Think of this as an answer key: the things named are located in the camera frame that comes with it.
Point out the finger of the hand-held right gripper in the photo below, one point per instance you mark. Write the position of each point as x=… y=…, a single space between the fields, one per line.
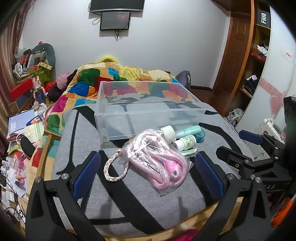
x=231 y=156
x=250 y=137

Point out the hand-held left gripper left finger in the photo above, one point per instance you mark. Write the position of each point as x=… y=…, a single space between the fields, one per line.
x=86 y=176

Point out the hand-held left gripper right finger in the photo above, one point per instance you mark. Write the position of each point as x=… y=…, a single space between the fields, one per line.
x=208 y=175

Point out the clear plastic storage box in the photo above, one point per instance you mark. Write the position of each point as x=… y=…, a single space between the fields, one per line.
x=141 y=109

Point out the white plastic device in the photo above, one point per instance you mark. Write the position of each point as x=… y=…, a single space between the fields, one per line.
x=271 y=128

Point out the small sachet packet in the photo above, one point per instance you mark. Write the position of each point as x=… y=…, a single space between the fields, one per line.
x=188 y=151

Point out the white bottle green label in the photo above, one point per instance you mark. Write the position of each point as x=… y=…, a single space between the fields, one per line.
x=186 y=142

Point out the orange cloth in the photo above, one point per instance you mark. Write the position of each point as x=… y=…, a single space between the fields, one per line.
x=285 y=210

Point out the grey black patterned blanket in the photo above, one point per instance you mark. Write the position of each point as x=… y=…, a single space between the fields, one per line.
x=129 y=197

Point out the teal plastic bottle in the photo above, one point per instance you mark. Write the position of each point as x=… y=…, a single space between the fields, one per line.
x=187 y=131

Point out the black folded clothes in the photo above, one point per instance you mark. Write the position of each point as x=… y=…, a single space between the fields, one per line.
x=252 y=83

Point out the white bandage roll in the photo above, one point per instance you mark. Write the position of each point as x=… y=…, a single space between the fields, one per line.
x=167 y=131

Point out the pink cloth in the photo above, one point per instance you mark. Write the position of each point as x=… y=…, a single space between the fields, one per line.
x=185 y=235

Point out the white wardrobe door pink hearts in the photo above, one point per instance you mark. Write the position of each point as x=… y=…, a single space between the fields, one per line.
x=275 y=76

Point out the pale green notebook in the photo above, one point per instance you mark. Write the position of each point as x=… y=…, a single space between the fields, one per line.
x=34 y=132

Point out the wooden wardrobe shelves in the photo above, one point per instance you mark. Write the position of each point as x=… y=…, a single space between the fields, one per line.
x=256 y=64

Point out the brown wooden door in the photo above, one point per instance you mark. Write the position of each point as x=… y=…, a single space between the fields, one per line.
x=233 y=58

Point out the blue white paper booklet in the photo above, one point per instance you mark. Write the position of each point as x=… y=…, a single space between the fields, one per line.
x=20 y=121

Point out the dark grey backpack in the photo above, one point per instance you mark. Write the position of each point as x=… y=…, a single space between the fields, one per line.
x=183 y=78

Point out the red white sticker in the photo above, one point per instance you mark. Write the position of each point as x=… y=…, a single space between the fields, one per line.
x=286 y=55

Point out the dark clothes pile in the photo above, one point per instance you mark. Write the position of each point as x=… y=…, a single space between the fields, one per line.
x=55 y=91

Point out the colourful patchwork blanket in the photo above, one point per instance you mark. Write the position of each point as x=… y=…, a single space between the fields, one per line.
x=92 y=78

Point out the pink knit hat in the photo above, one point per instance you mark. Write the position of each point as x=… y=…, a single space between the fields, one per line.
x=63 y=80

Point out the pink rabbit toy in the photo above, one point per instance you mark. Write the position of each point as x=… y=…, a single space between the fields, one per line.
x=38 y=89

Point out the red box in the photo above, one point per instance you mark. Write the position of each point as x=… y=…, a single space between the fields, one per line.
x=22 y=88

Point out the green box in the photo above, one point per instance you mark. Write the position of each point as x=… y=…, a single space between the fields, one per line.
x=34 y=74

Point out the black printed box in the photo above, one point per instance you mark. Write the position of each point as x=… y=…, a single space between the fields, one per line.
x=263 y=18

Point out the yellow pillow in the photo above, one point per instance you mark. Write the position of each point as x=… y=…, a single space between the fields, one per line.
x=107 y=58

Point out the grey neck pillow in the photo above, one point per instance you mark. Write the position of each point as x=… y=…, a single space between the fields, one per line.
x=46 y=49

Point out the brown curtain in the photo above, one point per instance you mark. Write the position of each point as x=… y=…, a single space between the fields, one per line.
x=10 y=58

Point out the wooden bed frame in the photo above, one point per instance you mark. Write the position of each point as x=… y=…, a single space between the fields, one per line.
x=46 y=153

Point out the small black wall screen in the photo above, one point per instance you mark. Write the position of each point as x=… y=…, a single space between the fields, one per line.
x=115 y=20

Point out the black wall television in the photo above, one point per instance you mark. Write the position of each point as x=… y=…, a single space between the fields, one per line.
x=116 y=5

